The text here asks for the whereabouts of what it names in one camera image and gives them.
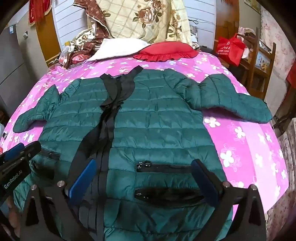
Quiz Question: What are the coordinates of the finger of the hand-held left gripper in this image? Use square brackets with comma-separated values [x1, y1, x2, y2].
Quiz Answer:
[0, 141, 42, 171]
[0, 142, 25, 163]

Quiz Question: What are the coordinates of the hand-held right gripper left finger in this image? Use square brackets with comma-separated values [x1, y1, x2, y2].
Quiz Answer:
[20, 159, 97, 241]

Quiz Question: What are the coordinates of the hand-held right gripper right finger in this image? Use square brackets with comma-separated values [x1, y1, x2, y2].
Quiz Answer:
[191, 159, 269, 241]

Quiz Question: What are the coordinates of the green puffer jacket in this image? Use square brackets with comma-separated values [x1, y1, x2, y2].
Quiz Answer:
[13, 65, 273, 241]

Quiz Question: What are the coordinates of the person's left hand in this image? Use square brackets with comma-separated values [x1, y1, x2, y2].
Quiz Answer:
[6, 199, 22, 235]

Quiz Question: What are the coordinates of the pink floral bedsheet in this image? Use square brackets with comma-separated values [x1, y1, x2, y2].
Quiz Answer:
[0, 50, 292, 215]

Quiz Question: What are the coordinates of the floral bed skirt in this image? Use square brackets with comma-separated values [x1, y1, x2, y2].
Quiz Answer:
[266, 130, 296, 233]

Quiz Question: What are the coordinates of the grey refrigerator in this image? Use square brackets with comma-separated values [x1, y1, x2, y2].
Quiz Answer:
[0, 14, 50, 116]

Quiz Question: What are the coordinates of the wooden chair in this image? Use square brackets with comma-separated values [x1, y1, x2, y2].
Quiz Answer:
[238, 28, 277, 100]

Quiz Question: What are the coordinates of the white cloth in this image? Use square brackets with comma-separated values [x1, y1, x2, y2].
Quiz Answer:
[87, 38, 149, 62]

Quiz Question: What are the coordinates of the brown floral cloth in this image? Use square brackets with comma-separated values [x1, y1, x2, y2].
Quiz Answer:
[69, 0, 112, 68]

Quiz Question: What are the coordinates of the white panelled headboard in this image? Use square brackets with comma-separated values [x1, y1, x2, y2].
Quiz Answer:
[52, 0, 97, 55]

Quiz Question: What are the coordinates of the red shopping bag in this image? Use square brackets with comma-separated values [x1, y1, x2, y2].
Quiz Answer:
[216, 33, 246, 66]

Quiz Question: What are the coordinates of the red tasselled cloth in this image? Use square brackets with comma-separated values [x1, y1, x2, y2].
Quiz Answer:
[28, 0, 54, 25]

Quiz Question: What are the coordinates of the red ruffled pillow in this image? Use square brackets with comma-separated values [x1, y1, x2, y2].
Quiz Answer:
[133, 41, 199, 62]

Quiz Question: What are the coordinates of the wooden cabinet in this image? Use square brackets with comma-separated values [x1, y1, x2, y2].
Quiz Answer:
[214, 0, 241, 67]

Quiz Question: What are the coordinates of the floral curtain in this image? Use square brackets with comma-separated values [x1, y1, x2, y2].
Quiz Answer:
[260, 5, 296, 102]

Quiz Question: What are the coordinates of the yellow floral quilt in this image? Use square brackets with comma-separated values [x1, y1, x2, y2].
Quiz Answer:
[94, 0, 195, 45]

